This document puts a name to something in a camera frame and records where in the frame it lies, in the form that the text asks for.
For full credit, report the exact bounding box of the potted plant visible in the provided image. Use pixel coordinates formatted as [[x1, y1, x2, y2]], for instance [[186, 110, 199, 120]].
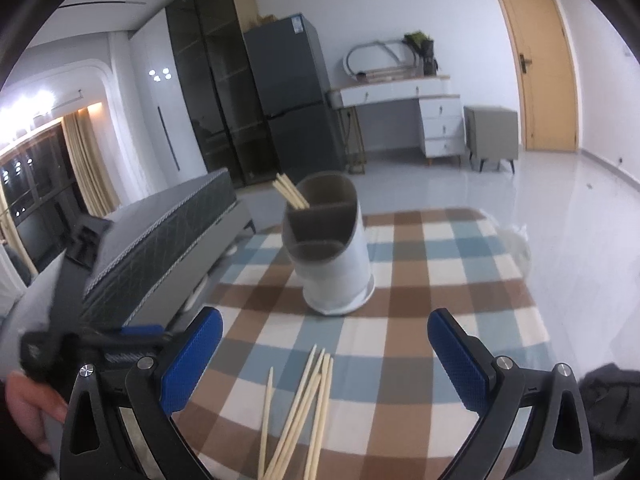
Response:
[[404, 31, 440, 76]]

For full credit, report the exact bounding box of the white dressing table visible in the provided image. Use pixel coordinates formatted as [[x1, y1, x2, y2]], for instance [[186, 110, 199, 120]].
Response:
[[327, 75, 463, 173]]

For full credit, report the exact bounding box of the grey cloth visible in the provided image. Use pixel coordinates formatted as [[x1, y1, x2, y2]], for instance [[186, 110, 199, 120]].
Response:
[[0, 245, 66, 376]]

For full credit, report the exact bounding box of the dark grey refrigerator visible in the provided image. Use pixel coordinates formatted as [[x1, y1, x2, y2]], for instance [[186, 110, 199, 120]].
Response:
[[243, 15, 347, 186]]

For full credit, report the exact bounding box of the oval mirror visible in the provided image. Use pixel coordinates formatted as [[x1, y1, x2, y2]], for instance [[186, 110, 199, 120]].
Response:
[[342, 40, 421, 83]]

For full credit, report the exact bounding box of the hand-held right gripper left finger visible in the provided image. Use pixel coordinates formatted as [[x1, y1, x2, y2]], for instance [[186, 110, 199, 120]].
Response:
[[60, 306, 224, 480]]

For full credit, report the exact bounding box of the person's left hand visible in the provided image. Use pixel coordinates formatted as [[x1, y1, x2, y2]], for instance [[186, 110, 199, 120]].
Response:
[[6, 374, 68, 453]]

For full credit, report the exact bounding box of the grey white chopstick holder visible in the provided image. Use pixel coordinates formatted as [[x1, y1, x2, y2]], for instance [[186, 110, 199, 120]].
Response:
[[282, 171, 376, 317]]

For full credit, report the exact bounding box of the beige curtain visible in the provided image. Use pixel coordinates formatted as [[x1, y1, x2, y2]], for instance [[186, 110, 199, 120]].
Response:
[[62, 110, 121, 218]]

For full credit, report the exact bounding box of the dark glass wardrobe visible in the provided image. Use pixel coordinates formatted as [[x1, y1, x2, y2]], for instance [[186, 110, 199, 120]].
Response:
[[165, 0, 281, 188]]

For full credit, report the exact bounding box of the grey nightstand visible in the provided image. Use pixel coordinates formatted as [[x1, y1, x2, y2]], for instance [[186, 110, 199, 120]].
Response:
[[463, 105, 519, 175]]

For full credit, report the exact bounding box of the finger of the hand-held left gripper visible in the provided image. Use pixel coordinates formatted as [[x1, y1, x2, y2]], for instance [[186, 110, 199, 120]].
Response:
[[82, 325, 193, 367]]

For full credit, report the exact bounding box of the white wardrobe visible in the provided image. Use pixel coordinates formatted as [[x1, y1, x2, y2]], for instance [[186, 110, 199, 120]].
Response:
[[129, 10, 208, 206]]

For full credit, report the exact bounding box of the person's left forearm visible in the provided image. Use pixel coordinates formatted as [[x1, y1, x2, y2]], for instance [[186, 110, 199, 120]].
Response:
[[0, 390, 61, 480]]

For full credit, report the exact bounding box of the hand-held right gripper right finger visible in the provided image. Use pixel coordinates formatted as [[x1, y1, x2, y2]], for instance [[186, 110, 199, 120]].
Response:
[[426, 308, 596, 480]]

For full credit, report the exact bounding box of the dark cloth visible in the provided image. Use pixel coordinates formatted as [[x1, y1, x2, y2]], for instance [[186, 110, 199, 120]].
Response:
[[577, 362, 640, 480]]

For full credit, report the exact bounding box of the bundle of wooden chopsticks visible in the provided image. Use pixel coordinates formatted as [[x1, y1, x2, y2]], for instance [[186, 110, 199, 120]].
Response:
[[271, 173, 311, 209], [256, 344, 335, 480]]

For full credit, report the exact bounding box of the grey quilted mattress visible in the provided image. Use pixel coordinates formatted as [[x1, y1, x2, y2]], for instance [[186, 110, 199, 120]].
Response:
[[80, 168, 238, 311]]

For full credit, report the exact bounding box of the grey bed frame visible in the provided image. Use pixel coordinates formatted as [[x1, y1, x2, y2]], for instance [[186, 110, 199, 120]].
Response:
[[120, 200, 257, 328]]

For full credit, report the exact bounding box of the dark window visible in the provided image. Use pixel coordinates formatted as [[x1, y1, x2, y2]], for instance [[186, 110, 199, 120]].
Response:
[[0, 125, 93, 271]]

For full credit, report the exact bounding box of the wooden door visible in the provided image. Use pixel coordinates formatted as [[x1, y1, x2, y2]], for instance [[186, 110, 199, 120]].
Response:
[[482, 0, 581, 152]]

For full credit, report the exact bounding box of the checked tablecloth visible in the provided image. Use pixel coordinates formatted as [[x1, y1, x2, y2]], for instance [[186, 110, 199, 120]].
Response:
[[165, 207, 551, 480]]

